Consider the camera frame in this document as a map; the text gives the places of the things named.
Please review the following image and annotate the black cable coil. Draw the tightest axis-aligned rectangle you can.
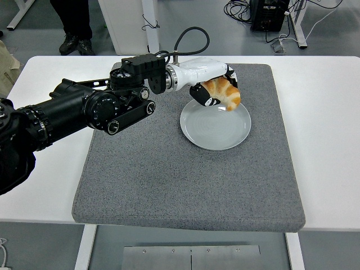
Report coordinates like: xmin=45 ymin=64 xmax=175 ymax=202
xmin=223 ymin=0 xmax=253 ymax=24

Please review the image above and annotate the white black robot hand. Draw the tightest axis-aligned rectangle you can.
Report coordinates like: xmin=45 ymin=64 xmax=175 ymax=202
xmin=174 ymin=57 xmax=240 ymax=107

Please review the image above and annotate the white desk leg with foot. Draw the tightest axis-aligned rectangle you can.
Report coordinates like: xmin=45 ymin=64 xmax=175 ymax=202
xmin=289 ymin=0 xmax=308 ymax=50

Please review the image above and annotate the grey metal plate with screws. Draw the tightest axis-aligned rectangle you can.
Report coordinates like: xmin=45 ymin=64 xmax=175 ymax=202
xmin=123 ymin=245 xmax=262 ymax=270

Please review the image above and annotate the white desk post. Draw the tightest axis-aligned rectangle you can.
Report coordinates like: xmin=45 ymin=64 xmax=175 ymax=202
xmin=141 ymin=0 xmax=160 ymax=56

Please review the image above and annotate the clear floor cable cover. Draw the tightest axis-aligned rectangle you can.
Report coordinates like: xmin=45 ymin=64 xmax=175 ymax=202
xmin=270 ymin=39 xmax=287 ymax=55

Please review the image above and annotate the golden croissant bread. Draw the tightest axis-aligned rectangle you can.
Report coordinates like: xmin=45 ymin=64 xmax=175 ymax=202
xmin=201 ymin=77 xmax=242 ymax=113

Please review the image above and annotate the white table leg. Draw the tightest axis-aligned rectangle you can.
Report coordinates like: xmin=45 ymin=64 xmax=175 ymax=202
xmin=284 ymin=232 xmax=306 ymax=270
xmin=73 ymin=224 xmax=98 ymax=270

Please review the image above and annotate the grey round plate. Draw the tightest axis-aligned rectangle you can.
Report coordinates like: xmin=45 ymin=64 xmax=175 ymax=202
xmin=179 ymin=98 xmax=253 ymax=151

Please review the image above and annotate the grey speckled mat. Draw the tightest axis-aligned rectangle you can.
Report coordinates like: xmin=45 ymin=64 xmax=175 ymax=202
xmin=71 ymin=61 xmax=307 ymax=233

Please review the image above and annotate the person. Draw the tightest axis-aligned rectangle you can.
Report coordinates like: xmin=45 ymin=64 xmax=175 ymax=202
xmin=0 ymin=39 xmax=21 ymax=100
xmin=49 ymin=0 xmax=95 ymax=56

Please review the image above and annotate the white desk foot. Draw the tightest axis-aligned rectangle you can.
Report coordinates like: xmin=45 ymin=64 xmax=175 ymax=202
xmin=6 ymin=0 xmax=36 ymax=30

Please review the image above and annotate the thin white cable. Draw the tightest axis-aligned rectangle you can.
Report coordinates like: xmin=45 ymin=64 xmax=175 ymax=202
xmin=0 ymin=237 xmax=11 ymax=268

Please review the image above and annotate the thin black looped cable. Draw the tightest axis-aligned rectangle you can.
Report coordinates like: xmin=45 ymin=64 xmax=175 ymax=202
xmin=141 ymin=13 xmax=160 ymax=32

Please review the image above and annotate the white cable on floor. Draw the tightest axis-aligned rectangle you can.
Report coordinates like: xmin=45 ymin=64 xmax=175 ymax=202
xmin=277 ymin=0 xmax=345 ymax=44

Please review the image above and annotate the black computer case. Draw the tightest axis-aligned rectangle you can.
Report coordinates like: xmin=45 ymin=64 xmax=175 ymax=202
xmin=249 ymin=0 xmax=290 ymax=32

